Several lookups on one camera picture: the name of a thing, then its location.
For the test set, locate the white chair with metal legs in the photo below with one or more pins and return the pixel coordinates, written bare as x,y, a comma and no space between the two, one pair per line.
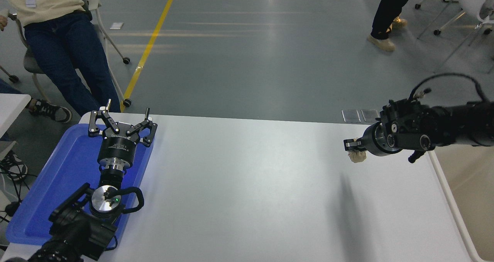
472,1

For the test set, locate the walking person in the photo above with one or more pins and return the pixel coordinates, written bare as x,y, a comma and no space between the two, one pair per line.
389,11

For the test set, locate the person with black-white sneakers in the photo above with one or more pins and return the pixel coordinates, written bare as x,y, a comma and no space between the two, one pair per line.
50,110

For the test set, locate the large pale bin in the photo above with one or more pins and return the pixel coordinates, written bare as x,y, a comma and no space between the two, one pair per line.
471,192

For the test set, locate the person's hand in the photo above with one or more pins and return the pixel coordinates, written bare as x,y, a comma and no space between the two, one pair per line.
3,22

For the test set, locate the metal floor socket plate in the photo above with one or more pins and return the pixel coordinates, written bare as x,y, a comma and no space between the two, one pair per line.
351,116
370,115

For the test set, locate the grey chair with castors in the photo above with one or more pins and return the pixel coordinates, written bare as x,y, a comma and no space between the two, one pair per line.
32,63

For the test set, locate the seated person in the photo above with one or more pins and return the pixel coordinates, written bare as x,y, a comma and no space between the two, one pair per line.
65,46

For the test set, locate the blue plastic tray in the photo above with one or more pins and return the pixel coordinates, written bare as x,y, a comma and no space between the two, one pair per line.
65,169

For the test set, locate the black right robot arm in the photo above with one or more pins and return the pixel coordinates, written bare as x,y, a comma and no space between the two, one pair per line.
455,125

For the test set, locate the tan paper ball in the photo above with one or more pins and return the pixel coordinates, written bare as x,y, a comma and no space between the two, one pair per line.
358,156

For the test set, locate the small white side table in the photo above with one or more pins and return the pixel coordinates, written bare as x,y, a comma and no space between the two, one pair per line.
11,107

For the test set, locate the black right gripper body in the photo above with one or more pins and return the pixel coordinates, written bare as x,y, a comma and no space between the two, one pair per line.
366,142

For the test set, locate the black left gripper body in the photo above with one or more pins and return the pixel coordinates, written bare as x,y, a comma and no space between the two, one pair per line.
115,148

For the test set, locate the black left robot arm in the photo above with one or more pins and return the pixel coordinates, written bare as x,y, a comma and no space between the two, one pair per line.
77,231

